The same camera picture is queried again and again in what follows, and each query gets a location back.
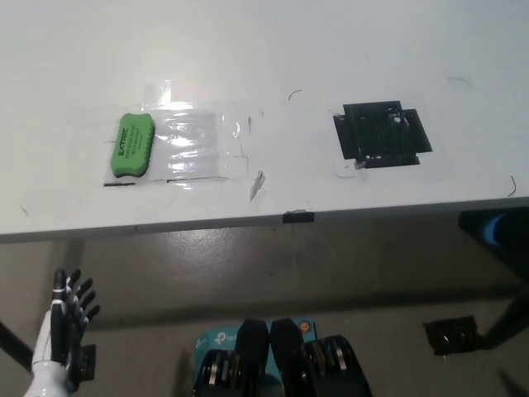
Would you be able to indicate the green foam whiteboard eraser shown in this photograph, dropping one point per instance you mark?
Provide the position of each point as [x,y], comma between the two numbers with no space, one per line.
[130,144]

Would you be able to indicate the clear plastic tape sheet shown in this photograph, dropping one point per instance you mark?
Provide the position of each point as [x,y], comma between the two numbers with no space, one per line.
[194,140]

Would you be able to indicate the black floor tape marker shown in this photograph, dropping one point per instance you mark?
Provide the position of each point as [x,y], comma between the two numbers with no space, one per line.
[87,364]
[450,335]

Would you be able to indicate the black object with blue mark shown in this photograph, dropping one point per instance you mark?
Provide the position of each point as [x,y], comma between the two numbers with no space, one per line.
[500,235]

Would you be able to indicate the teal router box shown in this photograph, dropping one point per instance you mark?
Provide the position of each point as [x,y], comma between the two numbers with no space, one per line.
[219,340]

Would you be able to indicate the black tape square patch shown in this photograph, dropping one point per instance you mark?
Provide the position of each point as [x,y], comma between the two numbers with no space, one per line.
[378,136]

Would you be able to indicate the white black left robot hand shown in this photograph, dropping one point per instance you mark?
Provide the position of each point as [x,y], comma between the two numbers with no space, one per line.
[51,351]

